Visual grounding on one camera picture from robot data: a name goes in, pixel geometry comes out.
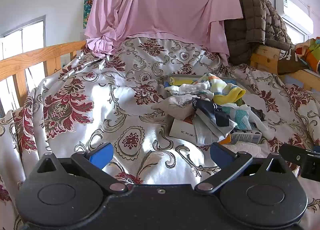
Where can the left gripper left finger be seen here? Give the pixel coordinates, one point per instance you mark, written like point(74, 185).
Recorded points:
point(91, 164)

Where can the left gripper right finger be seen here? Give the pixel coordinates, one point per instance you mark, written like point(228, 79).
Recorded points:
point(231, 166)

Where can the grey face mask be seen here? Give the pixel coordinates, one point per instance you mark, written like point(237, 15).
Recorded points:
point(207, 131)

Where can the dark blue patterned cloth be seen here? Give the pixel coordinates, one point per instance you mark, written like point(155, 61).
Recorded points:
point(212, 111)

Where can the striped yellow sock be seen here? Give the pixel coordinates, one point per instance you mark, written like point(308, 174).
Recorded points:
point(223, 92)

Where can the beige drawstring pouch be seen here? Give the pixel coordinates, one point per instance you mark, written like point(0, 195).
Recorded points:
point(177, 106)

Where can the white small sock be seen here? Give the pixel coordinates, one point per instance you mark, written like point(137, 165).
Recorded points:
point(188, 88)

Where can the cartoon printed tray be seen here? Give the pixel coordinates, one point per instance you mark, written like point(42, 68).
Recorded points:
point(178, 80)

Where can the blue white carton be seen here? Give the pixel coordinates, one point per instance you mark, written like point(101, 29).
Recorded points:
point(246, 136)

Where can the white flat box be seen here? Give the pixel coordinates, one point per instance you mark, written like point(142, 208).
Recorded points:
point(183, 129)

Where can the floral satin bedspread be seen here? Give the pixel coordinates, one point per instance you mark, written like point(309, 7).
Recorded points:
point(93, 100)

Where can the brown printed cloth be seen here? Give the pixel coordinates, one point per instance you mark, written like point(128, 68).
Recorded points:
point(289, 62)

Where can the colourful patchwork cloth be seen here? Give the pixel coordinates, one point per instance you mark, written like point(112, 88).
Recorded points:
point(309, 52)

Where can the window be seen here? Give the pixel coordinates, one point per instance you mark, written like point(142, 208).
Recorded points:
point(26, 37)

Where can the brown quilted jacket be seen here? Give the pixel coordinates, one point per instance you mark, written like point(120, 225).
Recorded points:
point(260, 25)

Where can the white air conditioner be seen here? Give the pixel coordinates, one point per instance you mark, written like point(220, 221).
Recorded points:
point(291, 13)

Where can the pink hanging sheet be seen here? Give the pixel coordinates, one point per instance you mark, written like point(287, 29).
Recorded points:
point(190, 21)

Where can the wooden bunk frame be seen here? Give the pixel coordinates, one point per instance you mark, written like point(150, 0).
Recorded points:
point(266, 59)

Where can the teal wall picture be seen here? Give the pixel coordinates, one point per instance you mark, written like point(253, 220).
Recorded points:
point(87, 9)

